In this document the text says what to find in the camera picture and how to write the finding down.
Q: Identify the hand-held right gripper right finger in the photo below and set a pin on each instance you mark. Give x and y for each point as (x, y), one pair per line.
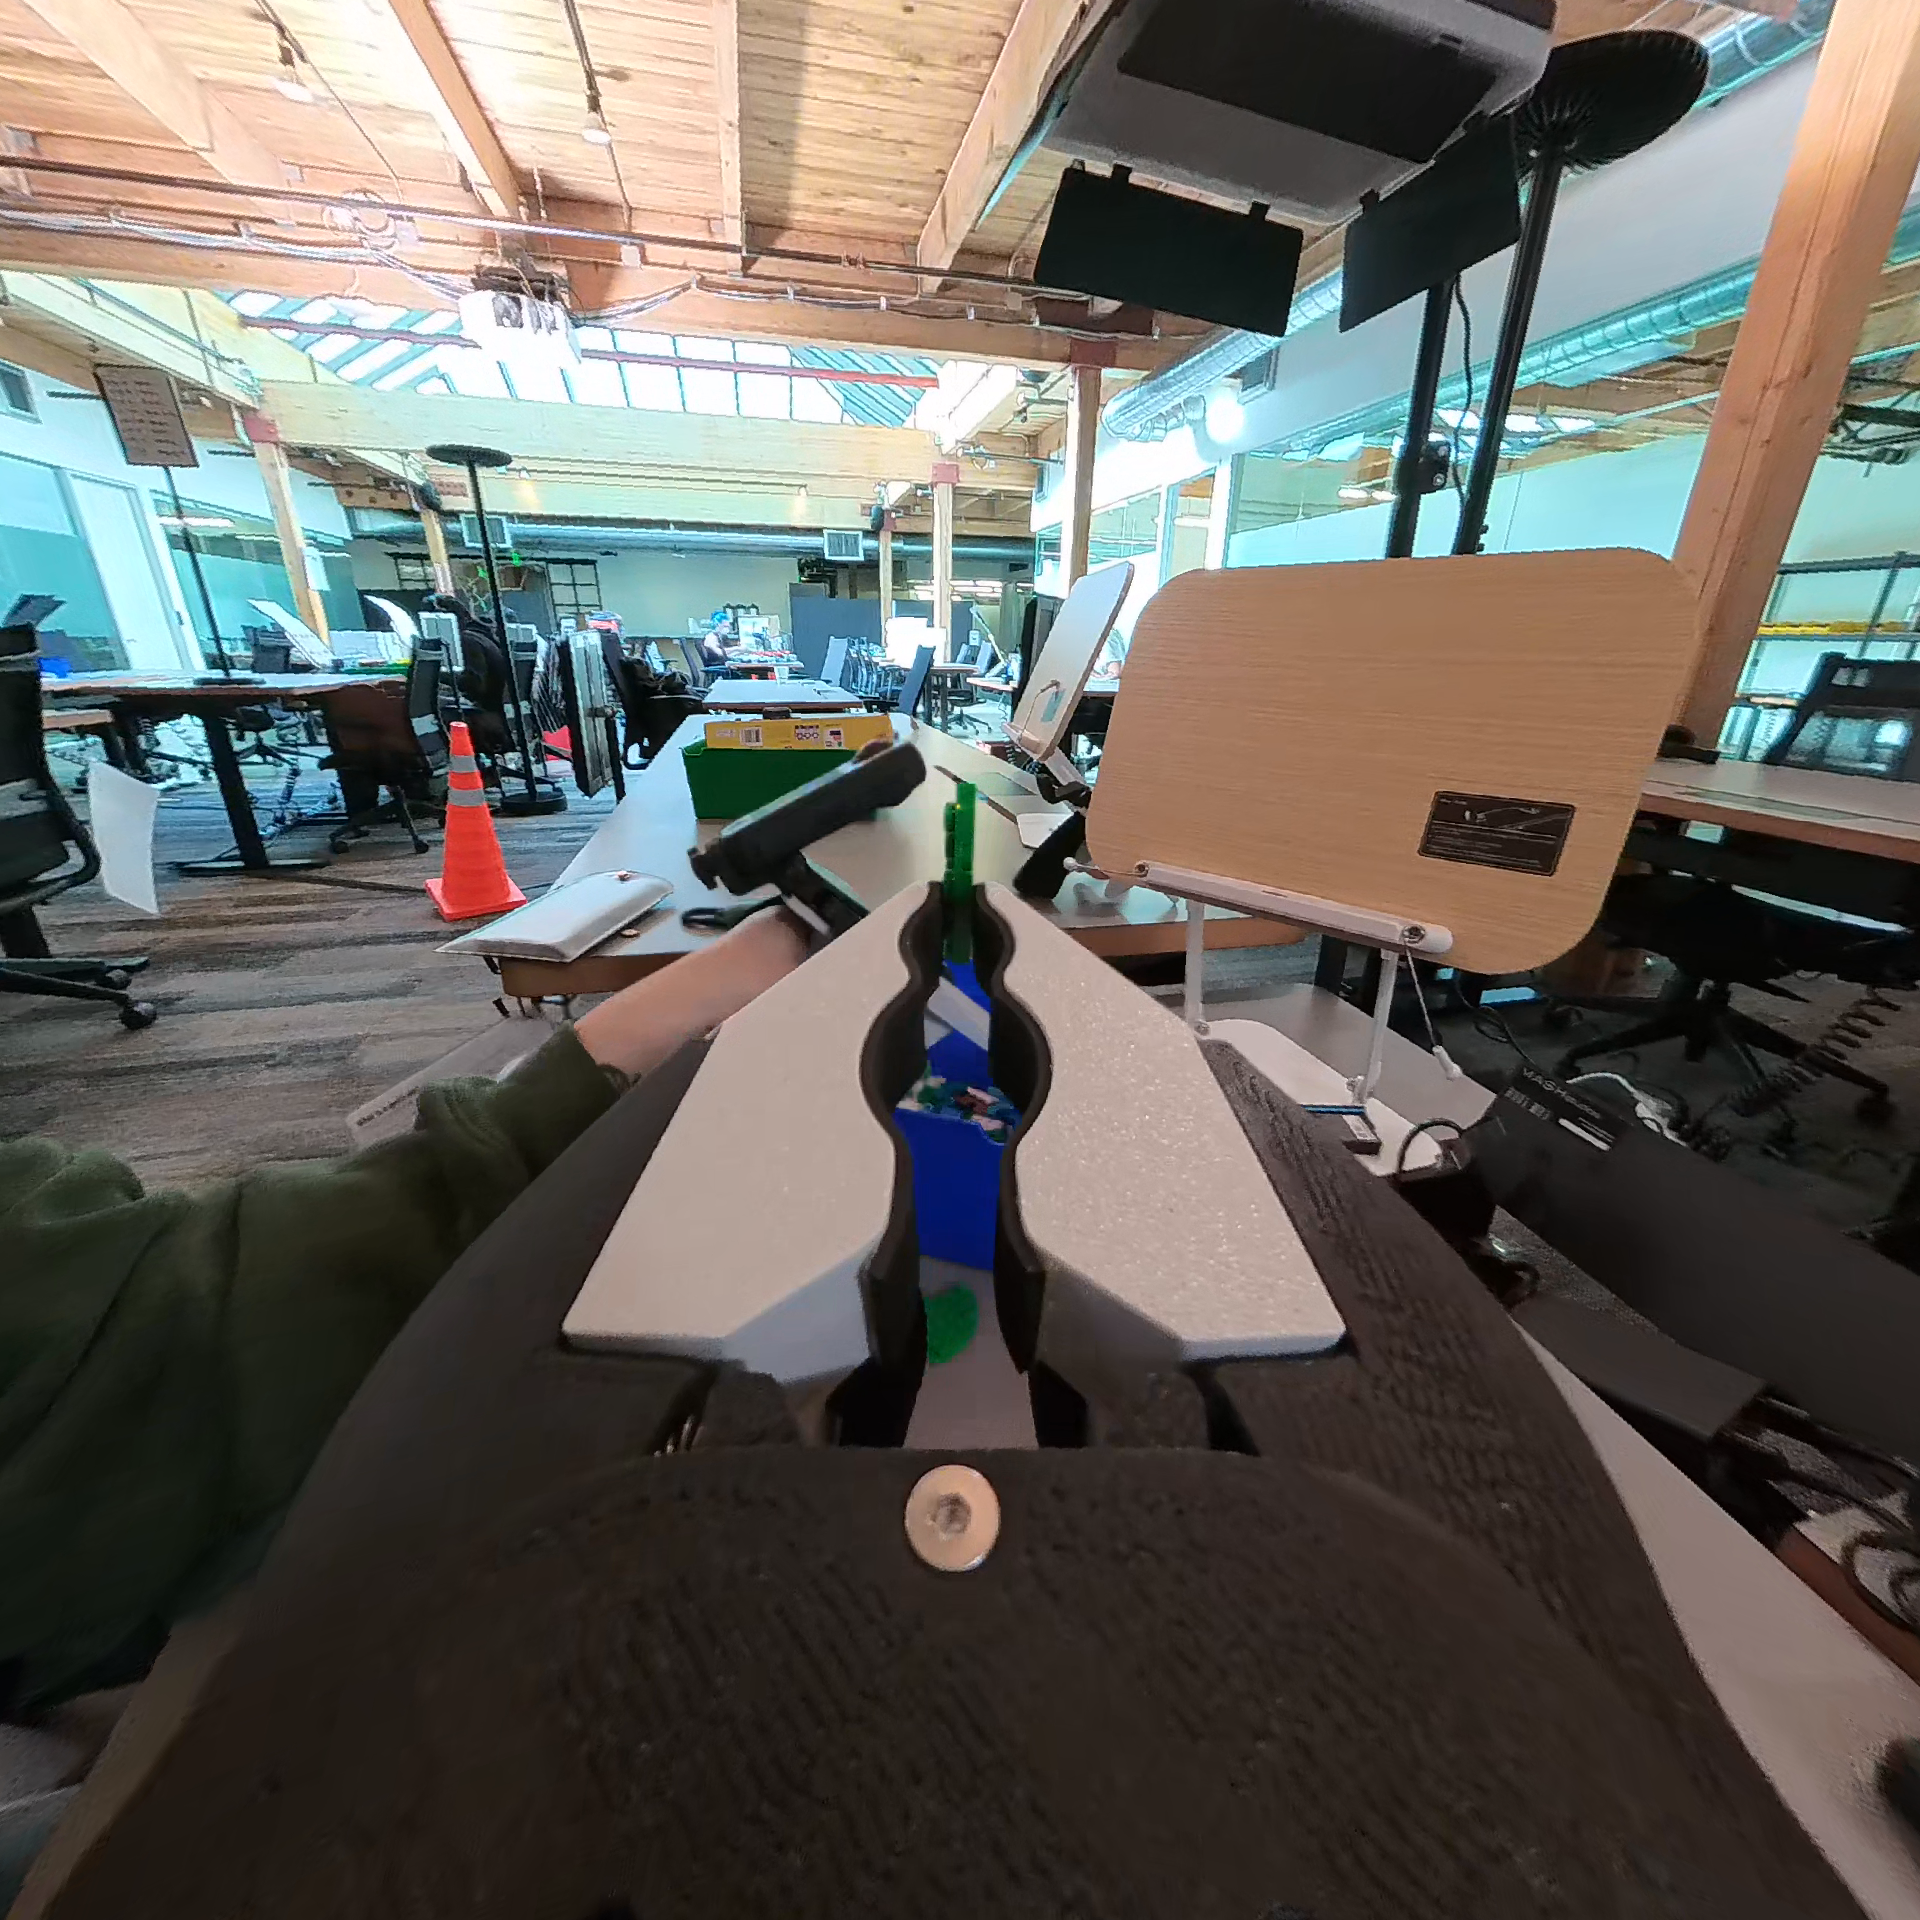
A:
(1170, 1202)

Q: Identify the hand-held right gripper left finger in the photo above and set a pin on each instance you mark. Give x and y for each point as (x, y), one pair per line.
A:
(751, 1202)

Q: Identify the thin green lego piece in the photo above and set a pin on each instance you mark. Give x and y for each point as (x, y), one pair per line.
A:
(960, 870)

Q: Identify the blue plastic bin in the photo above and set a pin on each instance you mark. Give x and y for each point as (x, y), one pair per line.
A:
(953, 1202)

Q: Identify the green lego plate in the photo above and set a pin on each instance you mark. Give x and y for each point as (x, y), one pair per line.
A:
(952, 1330)

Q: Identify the pile of lego bricks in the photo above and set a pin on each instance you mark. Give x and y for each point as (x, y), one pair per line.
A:
(960, 1103)

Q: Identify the person's left hand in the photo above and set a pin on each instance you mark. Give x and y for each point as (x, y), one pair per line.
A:
(774, 962)

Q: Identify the green plastic bin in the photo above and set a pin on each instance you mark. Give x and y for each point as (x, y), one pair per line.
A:
(764, 782)

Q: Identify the yellow cardboard box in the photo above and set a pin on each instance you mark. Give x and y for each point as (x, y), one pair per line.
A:
(795, 735)

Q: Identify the black desk device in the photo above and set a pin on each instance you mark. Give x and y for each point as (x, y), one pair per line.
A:
(1058, 863)

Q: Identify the white flat panel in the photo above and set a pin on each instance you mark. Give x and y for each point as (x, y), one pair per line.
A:
(563, 908)

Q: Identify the white computer monitor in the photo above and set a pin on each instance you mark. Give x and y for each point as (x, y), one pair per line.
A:
(1072, 662)

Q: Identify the orange traffic cone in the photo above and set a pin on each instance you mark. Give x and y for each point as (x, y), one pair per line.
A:
(474, 841)

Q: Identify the black flat object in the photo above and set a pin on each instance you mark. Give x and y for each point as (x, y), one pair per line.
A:
(1635, 1359)

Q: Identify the wooden book stand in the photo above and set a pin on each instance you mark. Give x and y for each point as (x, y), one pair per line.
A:
(1382, 721)

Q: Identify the black bag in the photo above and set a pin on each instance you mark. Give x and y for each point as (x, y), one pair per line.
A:
(1695, 1245)

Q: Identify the white ceiling projector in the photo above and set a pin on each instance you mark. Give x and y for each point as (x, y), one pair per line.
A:
(518, 316)

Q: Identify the wooden desk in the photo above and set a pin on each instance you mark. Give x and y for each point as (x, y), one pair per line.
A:
(224, 686)

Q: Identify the white hanging paper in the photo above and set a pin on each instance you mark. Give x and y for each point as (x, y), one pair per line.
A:
(124, 841)

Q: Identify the black office chair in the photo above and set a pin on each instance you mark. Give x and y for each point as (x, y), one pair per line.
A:
(38, 841)
(1851, 705)

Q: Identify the brown sign on pole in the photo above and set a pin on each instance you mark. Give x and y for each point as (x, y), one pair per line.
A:
(147, 417)

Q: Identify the panel light on stand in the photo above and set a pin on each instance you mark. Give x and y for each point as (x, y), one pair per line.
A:
(1276, 91)

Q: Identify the black disc floor lamp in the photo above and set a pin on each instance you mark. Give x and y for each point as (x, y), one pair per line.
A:
(1612, 99)

